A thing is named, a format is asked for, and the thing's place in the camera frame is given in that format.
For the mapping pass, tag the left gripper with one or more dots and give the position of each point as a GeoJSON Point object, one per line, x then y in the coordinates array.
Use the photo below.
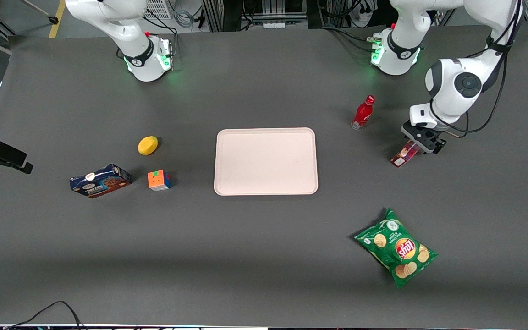
{"type": "Point", "coordinates": [430, 138]}

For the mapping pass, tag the red tartan cookie box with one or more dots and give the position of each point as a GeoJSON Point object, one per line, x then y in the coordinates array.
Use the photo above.
{"type": "Point", "coordinates": [401, 157]}

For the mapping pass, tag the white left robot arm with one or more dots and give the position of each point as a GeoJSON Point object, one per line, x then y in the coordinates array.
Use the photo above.
{"type": "Point", "coordinates": [452, 82]}

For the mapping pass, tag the cream plastic tray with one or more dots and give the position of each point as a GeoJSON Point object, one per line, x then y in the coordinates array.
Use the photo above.
{"type": "Point", "coordinates": [264, 160]}

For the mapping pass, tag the white vented box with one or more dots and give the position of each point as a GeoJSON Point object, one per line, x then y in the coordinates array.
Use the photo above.
{"type": "Point", "coordinates": [157, 8]}

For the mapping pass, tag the blue cookie box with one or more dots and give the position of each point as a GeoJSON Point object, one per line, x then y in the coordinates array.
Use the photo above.
{"type": "Point", "coordinates": [101, 181]}

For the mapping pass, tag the red drink bottle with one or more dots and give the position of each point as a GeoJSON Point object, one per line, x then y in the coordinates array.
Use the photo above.
{"type": "Point", "coordinates": [362, 114]}

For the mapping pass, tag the green Lay's chips bag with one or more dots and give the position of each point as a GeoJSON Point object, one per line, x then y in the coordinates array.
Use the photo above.
{"type": "Point", "coordinates": [397, 250]}

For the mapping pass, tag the white power strip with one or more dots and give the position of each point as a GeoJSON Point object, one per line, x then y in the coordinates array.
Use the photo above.
{"type": "Point", "coordinates": [274, 24]}

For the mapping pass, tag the colourful Rubik's cube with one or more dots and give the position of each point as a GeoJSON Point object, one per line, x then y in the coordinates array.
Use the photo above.
{"type": "Point", "coordinates": [157, 180]}

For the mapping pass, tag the yellow lemon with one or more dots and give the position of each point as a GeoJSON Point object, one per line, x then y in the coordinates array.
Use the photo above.
{"type": "Point", "coordinates": [147, 145]}

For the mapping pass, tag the black tripod leg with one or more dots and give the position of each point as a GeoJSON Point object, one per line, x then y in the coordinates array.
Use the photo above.
{"type": "Point", "coordinates": [44, 11]}

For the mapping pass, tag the aluminium frame post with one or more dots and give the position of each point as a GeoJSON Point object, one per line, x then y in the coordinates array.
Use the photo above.
{"type": "Point", "coordinates": [211, 13]}

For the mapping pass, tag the black camera on mount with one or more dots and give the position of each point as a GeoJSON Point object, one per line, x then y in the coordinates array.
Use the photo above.
{"type": "Point", "coordinates": [2, 156]}

